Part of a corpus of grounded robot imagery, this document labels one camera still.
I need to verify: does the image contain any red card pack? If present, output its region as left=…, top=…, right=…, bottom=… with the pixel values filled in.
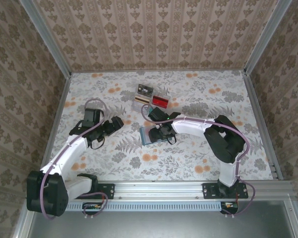
left=151, top=97, right=169, bottom=109

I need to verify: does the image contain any aluminium frame post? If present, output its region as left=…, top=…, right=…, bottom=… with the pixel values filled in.
left=19, top=0, right=73, bottom=76
left=243, top=0, right=293, bottom=75

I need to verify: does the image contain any blue card holder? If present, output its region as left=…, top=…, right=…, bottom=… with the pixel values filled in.
left=140, top=124, right=169, bottom=146

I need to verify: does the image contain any aluminium table edge rail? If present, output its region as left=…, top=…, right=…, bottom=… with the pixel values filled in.
left=36, top=73, right=72, bottom=182
left=241, top=70, right=284, bottom=181

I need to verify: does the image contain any white slotted cable duct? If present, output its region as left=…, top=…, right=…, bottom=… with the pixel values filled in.
left=64, top=201, right=222, bottom=212

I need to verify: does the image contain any horizontal aluminium frame rail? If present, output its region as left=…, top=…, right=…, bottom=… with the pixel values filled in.
left=27, top=180, right=296, bottom=199

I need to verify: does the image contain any gold brown striped card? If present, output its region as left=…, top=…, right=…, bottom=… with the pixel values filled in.
left=134, top=96, right=151, bottom=105

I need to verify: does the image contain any black cable loop left gripper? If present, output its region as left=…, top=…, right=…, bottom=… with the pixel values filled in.
left=89, top=137, right=106, bottom=151

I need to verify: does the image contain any grey metal panel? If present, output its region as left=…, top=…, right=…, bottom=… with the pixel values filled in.
left=13, top=200, right=298, bottom=238

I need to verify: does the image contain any black and gold card pack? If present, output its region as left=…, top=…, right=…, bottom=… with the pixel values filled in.
left=137, top=84, right=153, bottom=96

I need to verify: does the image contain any clear acrylic card organizer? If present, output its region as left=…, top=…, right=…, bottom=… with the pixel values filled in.
left=131, top=83, right=171, bottom=115

